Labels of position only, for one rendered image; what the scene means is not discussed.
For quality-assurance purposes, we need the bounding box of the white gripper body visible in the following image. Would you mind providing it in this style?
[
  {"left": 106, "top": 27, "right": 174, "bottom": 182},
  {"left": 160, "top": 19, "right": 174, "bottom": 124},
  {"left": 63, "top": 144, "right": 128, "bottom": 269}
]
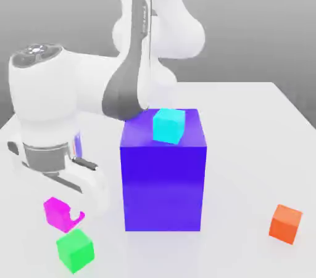
[{"left": 36, "top": 159, "right": 111, "bottom": 219}]

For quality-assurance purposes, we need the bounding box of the small magenta cube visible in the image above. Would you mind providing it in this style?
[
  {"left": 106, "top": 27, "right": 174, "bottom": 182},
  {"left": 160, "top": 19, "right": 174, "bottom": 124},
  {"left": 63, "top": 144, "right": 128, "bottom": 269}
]
[{"left": 43, "top": 196, "right": 86, "bottom": 234}]

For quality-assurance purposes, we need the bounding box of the small green cube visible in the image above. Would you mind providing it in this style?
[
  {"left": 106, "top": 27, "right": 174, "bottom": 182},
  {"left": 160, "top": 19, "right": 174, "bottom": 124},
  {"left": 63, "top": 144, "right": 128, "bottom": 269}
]
[{"left": 56, "top": 228, "right": 96, "bottom": 275}]

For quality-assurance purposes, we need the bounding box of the small cyan cube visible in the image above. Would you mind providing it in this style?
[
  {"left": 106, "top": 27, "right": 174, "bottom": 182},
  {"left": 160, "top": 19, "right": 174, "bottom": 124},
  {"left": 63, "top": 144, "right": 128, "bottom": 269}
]
[{"left": 152, "top": 108, "right": 186, "bottom": 145}]

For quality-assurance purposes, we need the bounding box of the small orange cube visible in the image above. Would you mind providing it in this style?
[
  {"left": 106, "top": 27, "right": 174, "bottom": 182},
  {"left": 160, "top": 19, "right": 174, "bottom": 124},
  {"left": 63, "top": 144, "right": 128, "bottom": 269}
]
[{"left": 268, "top": 203, "right": 304, "bottom": 245}]

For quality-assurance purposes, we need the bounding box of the large purple box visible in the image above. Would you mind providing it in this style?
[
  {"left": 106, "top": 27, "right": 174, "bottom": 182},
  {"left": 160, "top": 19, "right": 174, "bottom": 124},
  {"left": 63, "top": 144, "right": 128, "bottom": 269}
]
[{"left": 119, "top": 108, "right": 207, "bottom": 232}]

